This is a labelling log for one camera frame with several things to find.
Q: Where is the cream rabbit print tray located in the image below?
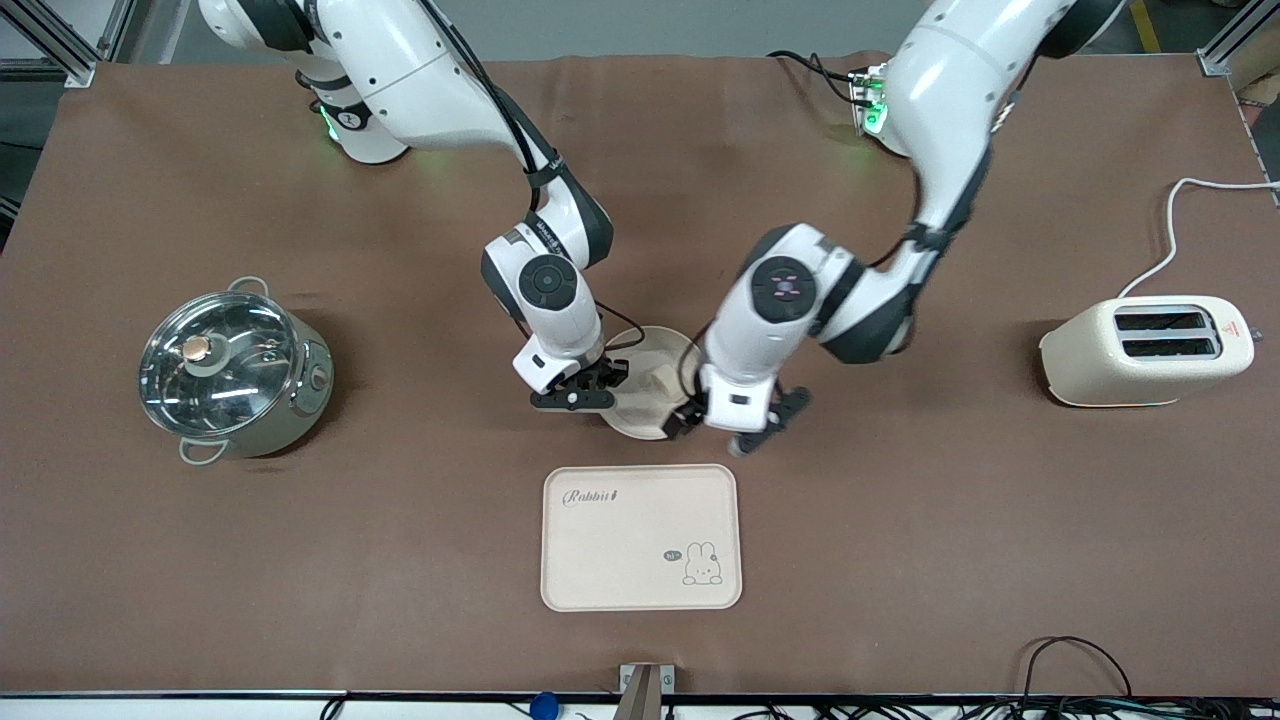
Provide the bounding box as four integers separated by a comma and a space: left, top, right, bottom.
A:
540, 464, 744, 613

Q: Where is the black left arm base cable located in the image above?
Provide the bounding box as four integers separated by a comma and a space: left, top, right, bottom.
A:
767, 50, 863, 107

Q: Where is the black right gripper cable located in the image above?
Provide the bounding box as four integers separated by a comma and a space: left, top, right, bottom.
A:
418, 0, 647, 353

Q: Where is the aluminium frame profile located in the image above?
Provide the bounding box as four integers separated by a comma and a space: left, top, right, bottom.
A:
1197, 0, 1280, 77
0, 0, 137, 87

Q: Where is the steel pot with glass lid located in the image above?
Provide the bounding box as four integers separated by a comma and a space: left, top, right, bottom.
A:
138, 277, 335, 467

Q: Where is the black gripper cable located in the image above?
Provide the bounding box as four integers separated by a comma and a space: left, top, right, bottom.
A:
678, 318, 713, 403
418, 0, 647, 353

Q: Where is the brown table mat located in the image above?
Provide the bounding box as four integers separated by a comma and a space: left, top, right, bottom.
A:
0, 50, 1280, 698

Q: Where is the round cream plate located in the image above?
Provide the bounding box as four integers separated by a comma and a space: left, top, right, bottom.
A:
598, 326, 703, 442

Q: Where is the cream two-slot toaster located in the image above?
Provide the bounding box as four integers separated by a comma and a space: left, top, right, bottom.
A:
1039, 295, 1257, 409

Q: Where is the grey metal camera bracket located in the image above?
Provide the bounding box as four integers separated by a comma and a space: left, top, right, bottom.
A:
612, 663, 677, 720

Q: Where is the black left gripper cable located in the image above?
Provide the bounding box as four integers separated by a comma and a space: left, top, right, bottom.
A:
678, 318, 713, 403

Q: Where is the tan cardboard box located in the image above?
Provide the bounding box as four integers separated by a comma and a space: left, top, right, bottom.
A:
1234, 38, 1280, 103

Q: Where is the white toaster power cable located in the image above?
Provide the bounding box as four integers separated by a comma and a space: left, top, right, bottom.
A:
1117, 177, 1280, 299

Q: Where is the glass pot lid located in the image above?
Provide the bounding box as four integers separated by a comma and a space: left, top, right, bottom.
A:
138, 291, 301, 439

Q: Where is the black looped cable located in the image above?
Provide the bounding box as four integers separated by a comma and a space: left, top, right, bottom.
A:
1020, 636, 1134, 703

